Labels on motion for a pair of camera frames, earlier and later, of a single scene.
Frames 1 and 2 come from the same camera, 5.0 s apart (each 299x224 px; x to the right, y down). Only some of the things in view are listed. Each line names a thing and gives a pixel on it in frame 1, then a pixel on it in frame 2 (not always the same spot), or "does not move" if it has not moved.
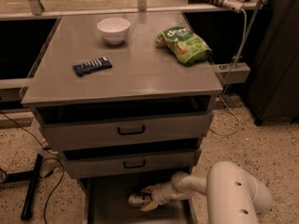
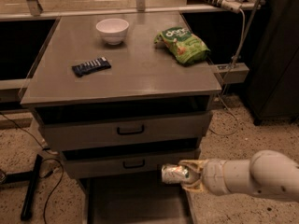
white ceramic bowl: [114, 29] does not move
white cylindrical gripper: [161, 195] → [212, 175]
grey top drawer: [58, 124] does not move
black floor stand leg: [32, 176] does not move
